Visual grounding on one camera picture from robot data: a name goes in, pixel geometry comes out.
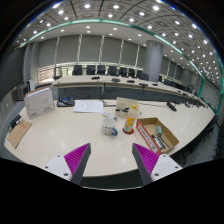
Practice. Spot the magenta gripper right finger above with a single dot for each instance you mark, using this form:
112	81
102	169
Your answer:
145	160

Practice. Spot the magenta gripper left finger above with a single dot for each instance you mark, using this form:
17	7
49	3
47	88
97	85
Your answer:
77	160

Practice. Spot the yellow labelled plastic bottle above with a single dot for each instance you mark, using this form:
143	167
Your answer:
131	117

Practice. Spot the silver pen in box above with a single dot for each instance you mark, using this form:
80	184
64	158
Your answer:
157	142

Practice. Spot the open cardboard box red side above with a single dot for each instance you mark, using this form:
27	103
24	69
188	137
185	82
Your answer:
147	127

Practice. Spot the black pen in box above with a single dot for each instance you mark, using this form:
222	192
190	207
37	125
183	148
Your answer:
164	141

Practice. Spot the red round coaster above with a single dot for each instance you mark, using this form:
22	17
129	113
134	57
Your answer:
129	133

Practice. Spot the teal eraser block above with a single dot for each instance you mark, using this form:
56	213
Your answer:
159	130

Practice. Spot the small white blue packet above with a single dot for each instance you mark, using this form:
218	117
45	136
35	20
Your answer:
108	115

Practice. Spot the white paper sheets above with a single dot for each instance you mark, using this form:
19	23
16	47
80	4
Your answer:
88	106

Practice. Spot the black remote on table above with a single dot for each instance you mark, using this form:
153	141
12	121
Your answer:
171	106

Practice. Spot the beige cardboard box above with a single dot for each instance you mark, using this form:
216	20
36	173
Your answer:
123	105

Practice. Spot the black desk telephone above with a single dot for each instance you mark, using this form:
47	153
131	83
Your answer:
65	102

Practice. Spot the brown cardboard envelope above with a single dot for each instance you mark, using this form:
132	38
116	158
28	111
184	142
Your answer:
16	135

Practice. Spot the white cardboard box red print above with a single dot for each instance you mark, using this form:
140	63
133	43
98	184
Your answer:
39	102

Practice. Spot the long curved conference desk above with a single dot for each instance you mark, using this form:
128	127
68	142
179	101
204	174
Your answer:
110	87

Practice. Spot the black office chair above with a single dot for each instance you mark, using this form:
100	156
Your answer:
144	76
77	70
112	71
123	72
101	69
90	70

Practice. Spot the grey round pillar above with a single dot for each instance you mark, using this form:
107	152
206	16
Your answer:
153	60

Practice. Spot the white patterned mug blue handle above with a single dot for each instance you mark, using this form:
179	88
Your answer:
108	127

